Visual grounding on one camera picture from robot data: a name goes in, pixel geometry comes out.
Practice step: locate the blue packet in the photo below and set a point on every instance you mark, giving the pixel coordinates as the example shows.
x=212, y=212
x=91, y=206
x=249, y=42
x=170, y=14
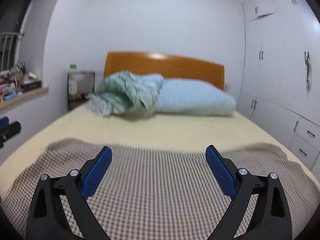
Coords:
x=10, y=96

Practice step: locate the light blue pillow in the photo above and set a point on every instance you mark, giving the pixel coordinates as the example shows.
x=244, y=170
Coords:
x=195, y=100

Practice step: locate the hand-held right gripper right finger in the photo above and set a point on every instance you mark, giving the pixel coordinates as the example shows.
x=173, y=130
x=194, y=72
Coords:
x=221, y=172

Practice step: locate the black pen holder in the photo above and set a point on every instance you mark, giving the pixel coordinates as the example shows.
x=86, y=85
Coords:
x=22, y=68

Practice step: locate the wooden windowsill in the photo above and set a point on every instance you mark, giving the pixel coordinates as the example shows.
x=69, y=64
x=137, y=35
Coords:
x=25, y=97

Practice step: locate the green lace-edged quilt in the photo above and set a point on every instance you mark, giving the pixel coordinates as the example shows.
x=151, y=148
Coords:
x=120, y=92

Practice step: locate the orange wooden bed frame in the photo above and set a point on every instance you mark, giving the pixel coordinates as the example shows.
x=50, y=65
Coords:
x=175, y=67

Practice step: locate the black metal bedside rack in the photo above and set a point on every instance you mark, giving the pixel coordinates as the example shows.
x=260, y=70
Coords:
x=77, y=96

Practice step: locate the black box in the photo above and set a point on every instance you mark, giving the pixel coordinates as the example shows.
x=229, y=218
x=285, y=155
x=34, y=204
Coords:
x=31, y=85

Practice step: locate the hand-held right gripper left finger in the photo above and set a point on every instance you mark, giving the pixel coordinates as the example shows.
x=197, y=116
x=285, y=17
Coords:
x=97, y=172

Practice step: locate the bed with checkered cover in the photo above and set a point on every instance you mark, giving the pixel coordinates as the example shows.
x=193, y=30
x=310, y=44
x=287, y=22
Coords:
x=162, y=130

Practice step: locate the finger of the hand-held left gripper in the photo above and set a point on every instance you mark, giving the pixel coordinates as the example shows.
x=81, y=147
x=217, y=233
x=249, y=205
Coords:
x=12, y=130
x=3, y=122

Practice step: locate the window with white bars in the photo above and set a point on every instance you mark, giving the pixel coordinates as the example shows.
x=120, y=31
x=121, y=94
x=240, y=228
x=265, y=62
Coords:
x=10, y=47

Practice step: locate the brown checkered blanket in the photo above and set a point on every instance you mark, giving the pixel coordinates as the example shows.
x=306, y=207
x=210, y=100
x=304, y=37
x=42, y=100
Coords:
x=160, y=180

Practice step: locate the white wardrobe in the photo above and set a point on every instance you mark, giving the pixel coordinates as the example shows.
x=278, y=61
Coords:
x=275, y=55

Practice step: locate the white wall socket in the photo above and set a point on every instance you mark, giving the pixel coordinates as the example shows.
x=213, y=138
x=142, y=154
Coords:
x=227, y=87

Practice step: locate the small green tag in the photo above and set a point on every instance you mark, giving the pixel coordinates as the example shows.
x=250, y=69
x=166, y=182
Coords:
x=72, y=66

